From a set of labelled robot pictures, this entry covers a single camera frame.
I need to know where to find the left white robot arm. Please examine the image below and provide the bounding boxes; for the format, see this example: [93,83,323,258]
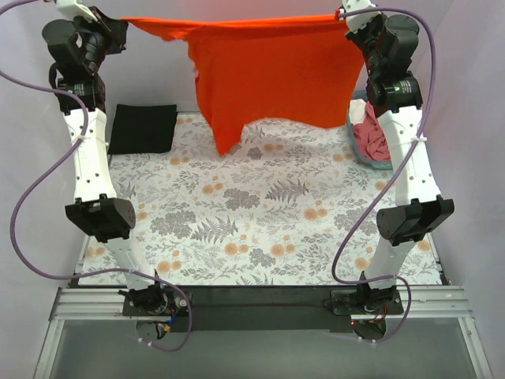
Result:
[42,1,168,316]

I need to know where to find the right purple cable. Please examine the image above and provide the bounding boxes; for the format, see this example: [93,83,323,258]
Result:
[331,8,437,343]

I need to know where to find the white t-shirt in basket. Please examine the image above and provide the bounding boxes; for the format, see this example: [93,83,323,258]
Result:
[348,99,367,125]

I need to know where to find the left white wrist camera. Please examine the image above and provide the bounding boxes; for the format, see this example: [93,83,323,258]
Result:
[54,0,98,22]

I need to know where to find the teal laundry basket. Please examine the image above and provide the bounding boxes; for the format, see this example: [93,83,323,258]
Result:
[346,89,392,171]

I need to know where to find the folded black t-shirt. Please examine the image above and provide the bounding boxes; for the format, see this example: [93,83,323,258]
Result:
[108,104,178,156]

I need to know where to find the pink t-shirt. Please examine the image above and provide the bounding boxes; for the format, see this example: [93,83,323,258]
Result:
[353,102,391,162]

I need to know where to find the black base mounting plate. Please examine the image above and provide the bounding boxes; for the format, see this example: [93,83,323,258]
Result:
[118,285,404,334]

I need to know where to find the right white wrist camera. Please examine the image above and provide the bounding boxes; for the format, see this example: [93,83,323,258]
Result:
[335,0,380,33]

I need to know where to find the purple cable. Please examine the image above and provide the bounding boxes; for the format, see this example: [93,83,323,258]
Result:
[0,0,194,353]
[331,8,437,343]

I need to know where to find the aluminium rail frame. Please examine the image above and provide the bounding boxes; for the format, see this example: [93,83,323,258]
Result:
[35,285,492,378]

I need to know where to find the floral table mat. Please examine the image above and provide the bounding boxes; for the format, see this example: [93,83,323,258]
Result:
[84,111,443,286]

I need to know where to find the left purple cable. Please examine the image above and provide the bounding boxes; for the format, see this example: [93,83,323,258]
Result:
[0,0,194,353]

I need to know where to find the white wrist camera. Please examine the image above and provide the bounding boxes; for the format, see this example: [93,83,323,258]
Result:
[335,0,380,33]
[54,0,98,22]

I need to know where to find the orange t-shirt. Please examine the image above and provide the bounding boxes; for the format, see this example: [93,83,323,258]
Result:
[127,15,364,156]

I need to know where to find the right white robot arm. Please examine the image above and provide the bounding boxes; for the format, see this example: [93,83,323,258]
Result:
[344,6,455,314]

